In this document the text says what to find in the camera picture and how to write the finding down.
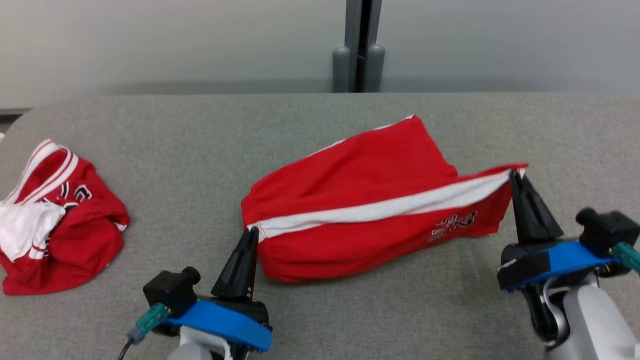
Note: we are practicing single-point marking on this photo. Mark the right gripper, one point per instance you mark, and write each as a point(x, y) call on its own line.
point(525, 262)

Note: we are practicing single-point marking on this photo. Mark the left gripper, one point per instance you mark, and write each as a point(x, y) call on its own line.
point(255, 310)

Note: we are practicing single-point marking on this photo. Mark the red shorts white stripe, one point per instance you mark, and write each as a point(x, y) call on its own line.
point(360, 180)

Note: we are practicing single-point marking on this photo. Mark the red white basketball jersey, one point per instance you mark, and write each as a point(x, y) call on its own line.
point(85, 235)

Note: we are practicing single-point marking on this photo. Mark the grey cylinder bumper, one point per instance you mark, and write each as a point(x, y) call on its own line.
point(341, 70)
point(376, 70)

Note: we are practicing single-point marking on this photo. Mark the left blue camera mount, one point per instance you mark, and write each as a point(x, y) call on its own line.
point(225, 325)

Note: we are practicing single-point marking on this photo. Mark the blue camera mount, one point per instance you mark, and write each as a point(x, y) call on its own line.
point(575, 257)
point(225, 325)

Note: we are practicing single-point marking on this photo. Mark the right blue camera mount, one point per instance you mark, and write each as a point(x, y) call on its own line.
point(575, 257)

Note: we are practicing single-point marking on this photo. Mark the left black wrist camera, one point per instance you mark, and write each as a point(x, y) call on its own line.
point(170, 292)

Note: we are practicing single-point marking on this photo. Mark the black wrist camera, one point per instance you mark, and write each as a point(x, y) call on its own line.
point(607, 230)
point(170, 292)

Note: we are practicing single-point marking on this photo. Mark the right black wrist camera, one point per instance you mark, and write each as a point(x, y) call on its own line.
point(607, 230)

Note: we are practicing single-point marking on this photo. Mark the grey partition post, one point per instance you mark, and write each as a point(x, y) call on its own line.
point(353, 30)

